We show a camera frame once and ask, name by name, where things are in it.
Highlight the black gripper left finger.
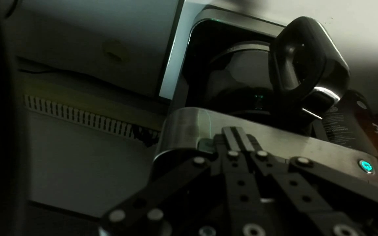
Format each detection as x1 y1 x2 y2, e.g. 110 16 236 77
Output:
98 136 242 236

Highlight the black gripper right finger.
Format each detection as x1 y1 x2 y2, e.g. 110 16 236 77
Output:
221 128 378 236

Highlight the black silver coffee machine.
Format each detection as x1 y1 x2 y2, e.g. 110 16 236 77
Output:
153 6 378 187

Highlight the black coffee carafe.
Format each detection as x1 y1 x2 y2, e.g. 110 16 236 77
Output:
202 18 349 130

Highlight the black cable near camera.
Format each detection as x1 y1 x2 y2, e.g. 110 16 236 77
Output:
0 0 32 236

